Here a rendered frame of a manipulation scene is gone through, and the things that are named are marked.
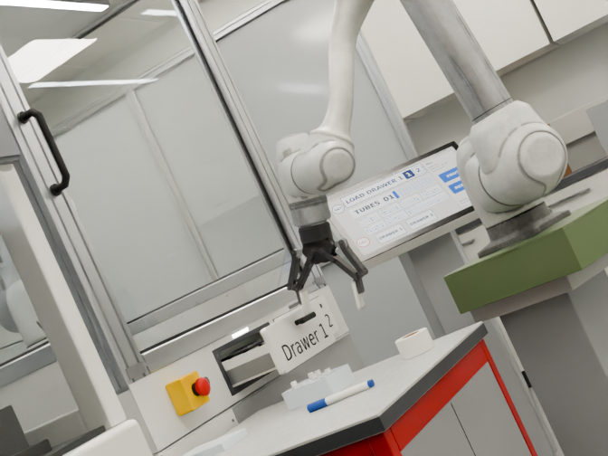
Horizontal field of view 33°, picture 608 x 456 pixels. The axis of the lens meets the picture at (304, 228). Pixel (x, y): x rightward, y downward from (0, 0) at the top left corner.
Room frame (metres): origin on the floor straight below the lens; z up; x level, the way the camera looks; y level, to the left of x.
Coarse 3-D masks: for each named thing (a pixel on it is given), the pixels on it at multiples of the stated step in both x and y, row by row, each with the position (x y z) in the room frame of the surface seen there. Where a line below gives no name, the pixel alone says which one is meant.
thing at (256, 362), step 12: (252, 348) 2.62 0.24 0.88; (264, 348) 2.33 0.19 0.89; (228, 360) 2.38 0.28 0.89; (240, 360) 2.36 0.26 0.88; (252, 360) 2.35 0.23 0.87; (264, 360) 2.34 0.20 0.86; (228, 372) 2.38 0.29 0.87; (240, 372) 2.37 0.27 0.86; (252, 372) 2.35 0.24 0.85; (264, 372) 2.34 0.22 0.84; (240, 384) 2.38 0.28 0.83
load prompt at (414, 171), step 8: (408, 168) 3.41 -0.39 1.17; (416, 168) 3.40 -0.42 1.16; (424, 168) 3.40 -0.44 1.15; (392, 176) 3.39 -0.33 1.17; (400, 176) 3.39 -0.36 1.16; (408, 176) 3.38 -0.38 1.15; (416, 176) 3.38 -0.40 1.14; (376, 184) 3.38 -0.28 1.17; (384, 184) 3.37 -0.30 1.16; (392, 184) 3.37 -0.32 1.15; (400, 184) 3.36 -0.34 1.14; (360, 192) 3.36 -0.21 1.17; (368, 192) 3.36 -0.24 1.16; (376, 192) 3.35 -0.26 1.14; (344, 200) 3.35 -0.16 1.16; (352, 200) 3.34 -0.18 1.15; (360, 200) 3.34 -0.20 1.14
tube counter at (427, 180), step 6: (414, 180) 3.37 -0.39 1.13; (420, 180) 3.36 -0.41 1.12; (426, 180) 3.36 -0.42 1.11; (432, 180) 3.36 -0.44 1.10; (402, 186) 3.36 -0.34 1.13; (408, 186) 3.35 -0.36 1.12; (414, 186) 3.35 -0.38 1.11; (420, 186) 3.35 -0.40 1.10; (390, 192) 3.35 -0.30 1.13; (396, 192) 3.34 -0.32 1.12; (402, 192) 3.34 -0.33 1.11; (408, 192) 3.34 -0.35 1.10; (384, 198) 3.33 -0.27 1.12; (390, 198) 3.33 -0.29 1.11; (396, 198) 3.32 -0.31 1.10
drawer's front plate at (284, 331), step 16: (288, 320) 2.40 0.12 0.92; (320, 320) 2.53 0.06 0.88; (272, 336) 2.31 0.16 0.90; (288, 336) 2.37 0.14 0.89; (304, 336) 2.44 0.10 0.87; (320, 336) 2.50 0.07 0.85; (272, 352) 2.31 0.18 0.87; (288, 352) 2.34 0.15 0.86; (304, 352) 2.41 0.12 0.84; (288, 368) 2.32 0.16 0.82
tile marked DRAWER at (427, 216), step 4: (424, 212) 3.27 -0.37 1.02; (428, 212) 3.27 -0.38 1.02; (432, 212) 3.27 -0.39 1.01; (416, 216) 3.26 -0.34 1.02; (420, 216) 3.26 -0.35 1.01; (424, 216) 3.26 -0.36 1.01; (428, 216) 3.25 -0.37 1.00; (432, 216) 3.25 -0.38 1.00; (436, 216) 3.25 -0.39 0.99; (408, 220) 3.26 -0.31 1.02; (412, 220) 3.25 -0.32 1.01; (416, 220) 3.25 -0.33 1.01; (420, 220) 3.25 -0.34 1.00; (424, 220) 3.25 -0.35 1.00; (428, 220) 3.24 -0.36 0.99; (432, 220) 3.24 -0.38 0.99; (408, 224) 3.24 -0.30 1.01; (412, 224) 3.24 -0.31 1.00; (416, 224) 3.24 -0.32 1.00; (420, 224) 3.24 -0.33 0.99; (412, 228) 3.23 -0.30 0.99
